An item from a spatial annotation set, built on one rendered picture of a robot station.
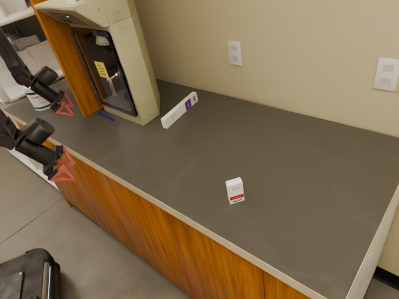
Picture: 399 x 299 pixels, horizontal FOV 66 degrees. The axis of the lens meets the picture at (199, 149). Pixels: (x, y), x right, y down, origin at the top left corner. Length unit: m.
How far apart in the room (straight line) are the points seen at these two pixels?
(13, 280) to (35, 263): 0.14
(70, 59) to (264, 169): 1.06
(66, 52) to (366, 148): 1.36
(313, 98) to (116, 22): 0.86
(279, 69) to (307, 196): 0.60
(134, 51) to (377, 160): 1.02
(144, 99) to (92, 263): 1.24
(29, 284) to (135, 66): 1.35
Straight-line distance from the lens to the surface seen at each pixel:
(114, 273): 2.16
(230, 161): 1.17
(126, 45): 1.37
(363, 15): 1.21
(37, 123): 1.08
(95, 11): 1.29
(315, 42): 1.29
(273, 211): 0.99
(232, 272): 1.17
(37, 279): 2.08
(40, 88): 1.56
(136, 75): 1.42
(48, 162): 1.14
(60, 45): 1.64
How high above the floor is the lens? 1.70
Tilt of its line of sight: 38 degrees down
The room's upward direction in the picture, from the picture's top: 12 degrees counter-clockwise
